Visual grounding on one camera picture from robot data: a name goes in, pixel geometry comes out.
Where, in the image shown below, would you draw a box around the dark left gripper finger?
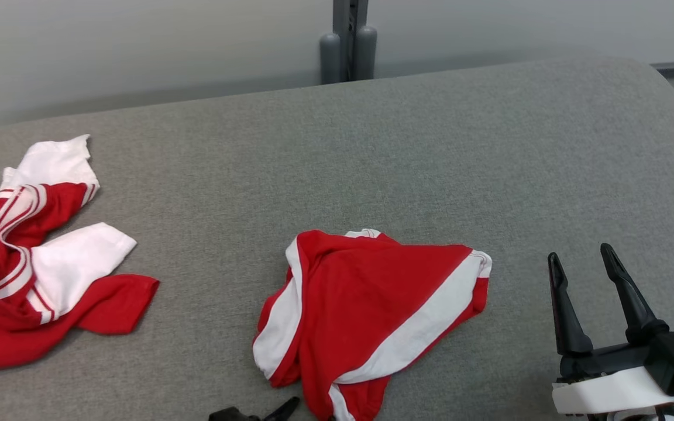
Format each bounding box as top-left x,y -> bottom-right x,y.
262,396 -> 301,421

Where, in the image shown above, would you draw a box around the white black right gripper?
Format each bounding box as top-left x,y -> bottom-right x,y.
548,243 -> 674,416

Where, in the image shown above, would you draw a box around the grey cylinder beside post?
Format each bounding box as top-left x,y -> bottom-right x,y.
355,25 -> 378,81
320,32 -> 342,85

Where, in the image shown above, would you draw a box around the grey metal post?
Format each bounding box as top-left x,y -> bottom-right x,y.
333,0 -> 369,82

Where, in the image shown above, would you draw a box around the red and white shorts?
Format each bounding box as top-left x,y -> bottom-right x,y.
252,228 -> 493,421

